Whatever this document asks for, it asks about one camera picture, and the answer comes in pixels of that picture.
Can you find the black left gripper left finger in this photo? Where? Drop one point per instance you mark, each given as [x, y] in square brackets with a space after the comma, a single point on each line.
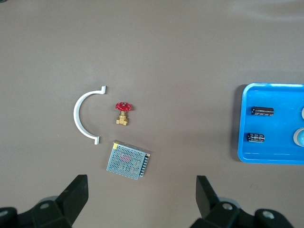
[59, 209]

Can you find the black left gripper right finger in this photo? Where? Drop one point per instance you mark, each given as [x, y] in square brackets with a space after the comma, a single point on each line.
[213, 213]

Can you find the short dark brown capacitor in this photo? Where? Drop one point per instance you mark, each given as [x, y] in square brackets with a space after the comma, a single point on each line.
[255, 138]

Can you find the long dark brown capacitor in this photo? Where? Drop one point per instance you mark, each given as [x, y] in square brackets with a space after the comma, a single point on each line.
[262, 111]

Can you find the small blue desk bell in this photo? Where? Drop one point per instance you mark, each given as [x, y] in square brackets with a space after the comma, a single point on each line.
[299, 139]
[303, 112]

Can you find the metal mesh power supply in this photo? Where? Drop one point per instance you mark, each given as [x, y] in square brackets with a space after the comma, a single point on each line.
[126, 159]

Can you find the blue plastic tray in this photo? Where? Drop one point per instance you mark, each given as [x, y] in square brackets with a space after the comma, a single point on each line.
[280, 152]

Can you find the white half-round pipe clamp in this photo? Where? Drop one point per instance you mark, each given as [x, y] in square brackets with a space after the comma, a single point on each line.
[76, 114]

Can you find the brass valve red handwheel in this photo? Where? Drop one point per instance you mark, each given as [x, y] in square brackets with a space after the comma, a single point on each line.
[122, 120]

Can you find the brown table mat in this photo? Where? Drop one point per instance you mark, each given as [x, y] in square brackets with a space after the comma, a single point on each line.
[152, 47]

